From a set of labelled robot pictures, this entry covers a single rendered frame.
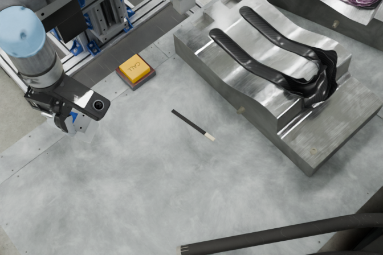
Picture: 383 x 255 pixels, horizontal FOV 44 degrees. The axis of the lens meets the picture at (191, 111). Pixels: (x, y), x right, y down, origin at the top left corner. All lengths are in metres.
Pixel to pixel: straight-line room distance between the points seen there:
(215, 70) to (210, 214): 0.36
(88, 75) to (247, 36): 0.97
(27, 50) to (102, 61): 1.27
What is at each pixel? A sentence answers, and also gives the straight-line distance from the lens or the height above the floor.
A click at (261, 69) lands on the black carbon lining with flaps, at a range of 1.19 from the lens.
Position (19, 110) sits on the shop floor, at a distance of 2.31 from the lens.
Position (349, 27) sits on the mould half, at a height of 0.84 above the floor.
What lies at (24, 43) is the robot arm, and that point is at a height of 1.29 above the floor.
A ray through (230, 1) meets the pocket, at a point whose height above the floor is 0.86.
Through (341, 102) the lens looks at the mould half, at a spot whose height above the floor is 0.86.
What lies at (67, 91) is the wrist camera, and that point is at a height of 1.12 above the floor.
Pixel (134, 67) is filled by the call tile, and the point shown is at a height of 0.84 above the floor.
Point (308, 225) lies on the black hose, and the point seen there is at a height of 0.89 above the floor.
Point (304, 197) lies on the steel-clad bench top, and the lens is 1.16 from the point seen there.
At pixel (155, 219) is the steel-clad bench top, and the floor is 0.80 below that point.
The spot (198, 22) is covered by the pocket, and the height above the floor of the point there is 0.87.
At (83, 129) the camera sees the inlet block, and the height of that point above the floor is 0.96.
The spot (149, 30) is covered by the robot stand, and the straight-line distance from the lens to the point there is 2.13.
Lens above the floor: 1.89
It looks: 62 degrees down
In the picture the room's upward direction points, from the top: 5 degrees counter-clockwise
